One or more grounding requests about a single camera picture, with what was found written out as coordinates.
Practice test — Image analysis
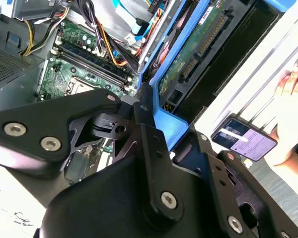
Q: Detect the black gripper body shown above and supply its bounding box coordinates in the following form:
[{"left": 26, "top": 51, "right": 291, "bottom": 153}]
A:
[{"left": 38, "top": 152, "right": 264, "bottom": 238}]

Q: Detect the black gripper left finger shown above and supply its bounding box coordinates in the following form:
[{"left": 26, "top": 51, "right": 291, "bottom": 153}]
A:
[{"left": 0, "top": 83, "right": 185, "bottom": 225}]

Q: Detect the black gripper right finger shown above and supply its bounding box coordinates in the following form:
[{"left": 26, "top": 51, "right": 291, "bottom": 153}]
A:
[{"left": 194, "top": 127, "right": 298, "bottom": 238}]

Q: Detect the black smartphone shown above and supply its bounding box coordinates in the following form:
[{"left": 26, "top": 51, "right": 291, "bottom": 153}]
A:
[{"left": 210, "top": 118, "right": 278, "bottom": 162}]

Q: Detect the hard disk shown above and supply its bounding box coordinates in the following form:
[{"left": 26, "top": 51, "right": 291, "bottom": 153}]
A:
[{"left": 136, "top": 0, "right": 289, "bottom": 153}]

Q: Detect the red orange power wire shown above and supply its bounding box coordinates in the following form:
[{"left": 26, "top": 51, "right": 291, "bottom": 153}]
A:
[{"left": 144, "top": 0, "right": 169, "bottom": 28}]

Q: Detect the person's hand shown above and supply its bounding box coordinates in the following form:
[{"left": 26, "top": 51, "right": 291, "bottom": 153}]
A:
[{"left": 264, "top": 66, "right": 298, "bottom": 167}]

